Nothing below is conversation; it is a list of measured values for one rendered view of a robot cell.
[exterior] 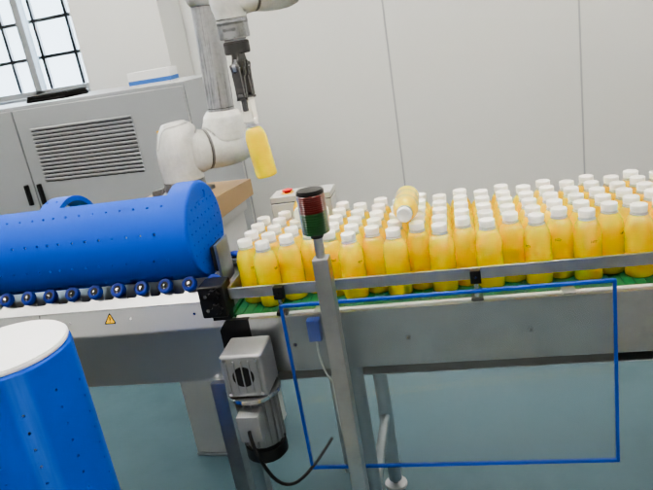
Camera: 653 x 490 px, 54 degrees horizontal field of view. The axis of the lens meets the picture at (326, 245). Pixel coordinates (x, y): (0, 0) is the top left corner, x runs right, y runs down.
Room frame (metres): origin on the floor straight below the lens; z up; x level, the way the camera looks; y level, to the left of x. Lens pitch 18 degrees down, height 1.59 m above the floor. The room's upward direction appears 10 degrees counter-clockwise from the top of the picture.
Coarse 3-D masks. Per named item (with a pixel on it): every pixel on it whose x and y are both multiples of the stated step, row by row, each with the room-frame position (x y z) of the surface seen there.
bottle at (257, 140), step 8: (248, 128) 1.95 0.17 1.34; (256, 128) 1.94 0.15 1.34; (248, 136) 1.94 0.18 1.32; (256, 136) 1.93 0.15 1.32; (264, 136) 1.94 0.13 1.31; (248, 144) 1.94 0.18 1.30; (256, 144) 1.93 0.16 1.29; (264, 144) 1.94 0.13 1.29; (256, 152) 1.93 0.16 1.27; (264, 152) 1.93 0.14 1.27; (256, 160) 1.93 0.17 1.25; (264, 160) 1.93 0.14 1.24; (272, 160) 1.95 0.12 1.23; (256, 168) 1.94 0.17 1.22; (264, 168) 1.93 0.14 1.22; (272, 168) 1.94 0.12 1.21; (264, 176) 1.93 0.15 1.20
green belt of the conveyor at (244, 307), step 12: (612, 276) 1.45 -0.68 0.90; (624, 276) 1.44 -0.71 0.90; (432, 288) 1.58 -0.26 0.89; (468, 288) 1.53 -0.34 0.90; (480, 288) 1.52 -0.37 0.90; (240, 300) 1.71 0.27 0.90; (288, 300) 1.65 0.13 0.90; (300, 300) 1.63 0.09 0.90; (312, 300) 1.62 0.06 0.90; (240, 312) 1.62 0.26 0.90; (252, 312) 1.61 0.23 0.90; (264, 312) 1.59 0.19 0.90
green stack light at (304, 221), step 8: (304, 216) 1.37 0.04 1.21; (312, 216) 1.36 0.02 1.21; (320, 216) 1.36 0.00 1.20; (304, 224) 1.37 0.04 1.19; (312, 224) 1.36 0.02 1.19; (320, 224) 1.36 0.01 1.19; (328, 224) 1.38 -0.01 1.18; (304, 232) 1.37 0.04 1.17; (312, 232) 1.36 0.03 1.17; (320, 232) 1.36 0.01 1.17
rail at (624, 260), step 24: (504, 264) 1.45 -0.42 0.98; (528, 264) 1.44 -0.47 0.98; (552, 264) 1.42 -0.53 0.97; (576, 264) 1.41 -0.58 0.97; (600, 264) 1.40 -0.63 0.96; (624, 264) 1.39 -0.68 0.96; (240, 288) 1.60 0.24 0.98; (264, 288) 1.58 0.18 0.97; (288, 288) 1.57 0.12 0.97; (312, 288) 1.55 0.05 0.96; (336, 288) 1.54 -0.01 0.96; (360, 288) 1.53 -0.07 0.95
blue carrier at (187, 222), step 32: (192, 192) 1.79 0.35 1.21; (0, 224) 1.87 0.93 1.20; (32, 224) 1.84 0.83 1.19; (64, 224) 1.80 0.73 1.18; (96, 224) 1.78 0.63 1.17; (128, 224) 1.75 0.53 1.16; (160, 224) 1.72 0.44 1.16; (192, 224) 1.75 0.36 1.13; (0, 256) 1.82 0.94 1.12; (32, 256) 1.80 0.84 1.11; (64, 256) 1.78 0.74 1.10; (96, 256) 1.75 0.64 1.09; (128, 256) 1.73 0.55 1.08; (160, 256) 1.71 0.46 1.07; (192, 256) 1.70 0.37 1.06; (0, 288) 1.86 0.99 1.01; (32, 288) 1.85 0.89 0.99; (64, 288) 1.85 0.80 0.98
